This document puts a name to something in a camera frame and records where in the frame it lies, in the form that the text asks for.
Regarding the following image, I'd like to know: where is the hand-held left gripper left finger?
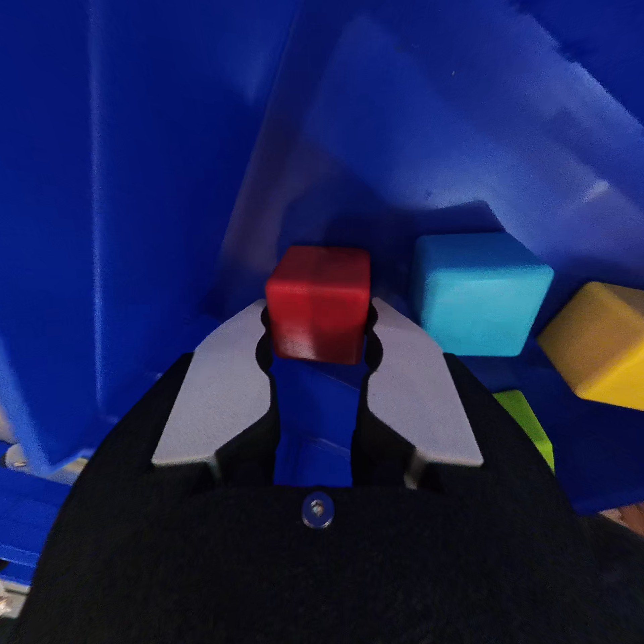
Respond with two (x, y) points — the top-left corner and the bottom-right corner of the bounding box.
(152, 299), (280, 469)

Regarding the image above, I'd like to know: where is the cyan cube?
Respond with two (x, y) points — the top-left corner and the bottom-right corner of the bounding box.
(410, 232), (555, 358)

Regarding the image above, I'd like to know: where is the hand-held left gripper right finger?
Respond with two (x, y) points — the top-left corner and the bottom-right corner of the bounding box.
(352, 297), (485, 469)

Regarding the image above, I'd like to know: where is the green cube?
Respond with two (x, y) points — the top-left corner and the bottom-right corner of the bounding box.
(492, 390), (555, 474)

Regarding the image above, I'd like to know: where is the red cube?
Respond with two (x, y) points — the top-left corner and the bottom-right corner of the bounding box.
(265, 246), (372, 365)

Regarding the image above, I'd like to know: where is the yellow cube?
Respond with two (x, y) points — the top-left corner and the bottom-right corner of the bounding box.
(536, 282), (644, 412)

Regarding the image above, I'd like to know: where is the blue plastic bin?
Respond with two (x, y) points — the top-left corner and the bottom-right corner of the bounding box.
(0, 0), (644, 516)
(0, 468), (76, 584)

